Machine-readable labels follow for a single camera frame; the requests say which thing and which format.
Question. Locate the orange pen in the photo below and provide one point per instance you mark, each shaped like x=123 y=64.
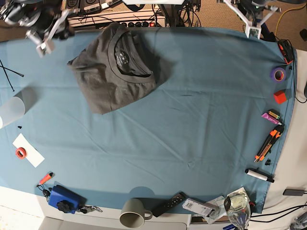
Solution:
x=45 y=179

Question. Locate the clear wine glass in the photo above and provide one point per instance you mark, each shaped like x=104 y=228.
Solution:
x=238 y=210

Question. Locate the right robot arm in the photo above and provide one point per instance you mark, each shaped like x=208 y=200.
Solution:
x=24 y=13

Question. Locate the black cable ties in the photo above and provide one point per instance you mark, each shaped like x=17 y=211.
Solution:
x=6 y=72

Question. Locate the keys with carabiner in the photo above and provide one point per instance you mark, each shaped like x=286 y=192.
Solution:
x=88 y=209

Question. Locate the purple tape roll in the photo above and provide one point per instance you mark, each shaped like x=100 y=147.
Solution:
x=278 y=74

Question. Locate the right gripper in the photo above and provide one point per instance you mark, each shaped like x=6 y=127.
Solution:
x=51 y=23

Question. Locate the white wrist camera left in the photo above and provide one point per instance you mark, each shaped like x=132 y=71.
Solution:
x=253 y=32

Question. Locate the white paper sheet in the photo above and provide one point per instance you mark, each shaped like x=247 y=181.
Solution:
x=33 y=156

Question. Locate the white packaged device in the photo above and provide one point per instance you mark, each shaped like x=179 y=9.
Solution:
x=207 y=209

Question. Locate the grey ceramic mug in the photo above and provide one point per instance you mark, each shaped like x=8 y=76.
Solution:
x=133 y=214

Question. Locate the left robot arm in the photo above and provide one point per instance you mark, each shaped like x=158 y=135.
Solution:
x=253 y=13

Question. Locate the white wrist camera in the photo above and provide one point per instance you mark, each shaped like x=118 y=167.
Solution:
x=45 y=48
x=253 y=32

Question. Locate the dark grey T-shirt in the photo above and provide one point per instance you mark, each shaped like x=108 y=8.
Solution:
x=117 y=69

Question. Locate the white black marker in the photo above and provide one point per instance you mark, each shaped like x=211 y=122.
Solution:
x=257 y=174

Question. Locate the orange black utility knife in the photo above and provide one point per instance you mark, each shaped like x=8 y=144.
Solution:
x=270 y=140

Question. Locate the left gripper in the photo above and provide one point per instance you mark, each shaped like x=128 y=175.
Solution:
x=252 y=12

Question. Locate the frosted plastic cup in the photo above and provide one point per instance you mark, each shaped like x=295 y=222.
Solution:
x=11 y=111

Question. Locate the red cube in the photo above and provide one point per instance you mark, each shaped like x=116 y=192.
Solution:
x=280 y=96

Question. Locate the black remote control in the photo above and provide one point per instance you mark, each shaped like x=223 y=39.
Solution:
x=169 y=204

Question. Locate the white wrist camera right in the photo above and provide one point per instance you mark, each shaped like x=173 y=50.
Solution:
x=45 y=48

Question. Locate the blue table cloth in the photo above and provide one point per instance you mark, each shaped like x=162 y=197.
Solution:
x=196 y=133

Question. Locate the blue box with knob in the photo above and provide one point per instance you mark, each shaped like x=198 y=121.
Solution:
x=65 y=200

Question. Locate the red tape roll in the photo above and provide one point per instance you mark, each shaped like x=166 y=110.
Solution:
x=21 y=153

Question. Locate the black yellow battery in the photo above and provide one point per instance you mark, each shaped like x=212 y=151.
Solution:
x=274 y=114

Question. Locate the black power strip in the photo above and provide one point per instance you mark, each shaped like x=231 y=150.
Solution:
x=138 y=24

